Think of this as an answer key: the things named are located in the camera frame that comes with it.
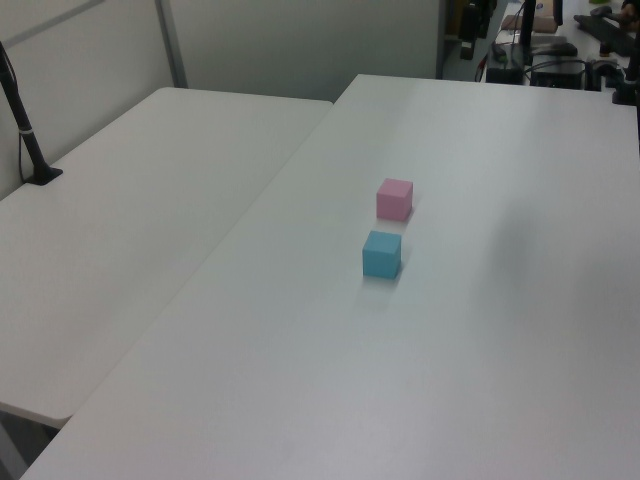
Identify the blue cube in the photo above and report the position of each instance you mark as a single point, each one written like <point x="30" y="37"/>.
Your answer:
<point x="381" y="257"/>

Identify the pink cube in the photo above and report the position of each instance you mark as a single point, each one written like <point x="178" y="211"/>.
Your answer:
<point x="392" y="202"/>

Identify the white side table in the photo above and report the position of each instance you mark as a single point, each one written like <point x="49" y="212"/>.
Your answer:
<point x="125" y="225"/>

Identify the small black box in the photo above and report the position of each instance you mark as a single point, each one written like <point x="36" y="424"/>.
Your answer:
<point x="502" y="75"/>

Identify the black hanging device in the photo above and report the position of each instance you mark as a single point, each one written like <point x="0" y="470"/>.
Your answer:
<point x="470" y="22"/>

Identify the black electronics box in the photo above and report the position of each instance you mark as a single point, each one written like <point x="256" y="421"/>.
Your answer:
<point x="557" y="77"/>

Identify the brown cardboard piece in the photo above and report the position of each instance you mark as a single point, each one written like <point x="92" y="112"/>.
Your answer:
<point x="512" y="22"/>

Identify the black monitor stand pole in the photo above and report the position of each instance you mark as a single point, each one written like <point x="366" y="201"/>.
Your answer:
<point x="528" y="25"/>

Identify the black keyboard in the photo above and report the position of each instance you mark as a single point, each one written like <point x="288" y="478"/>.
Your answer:
<point x="612" y="32"/>

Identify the grey metal partition post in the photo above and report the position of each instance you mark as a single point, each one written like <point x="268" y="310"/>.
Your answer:
<point x="172" y="50"/>

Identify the black camera pole with base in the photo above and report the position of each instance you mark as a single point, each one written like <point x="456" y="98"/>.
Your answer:
<point x="30" y="147"/>

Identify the grey metal bracket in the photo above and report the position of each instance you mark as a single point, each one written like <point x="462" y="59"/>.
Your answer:
<point x="600" y="65"/>

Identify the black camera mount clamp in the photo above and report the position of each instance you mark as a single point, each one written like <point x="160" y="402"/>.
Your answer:
<point x="625" y="92"/>

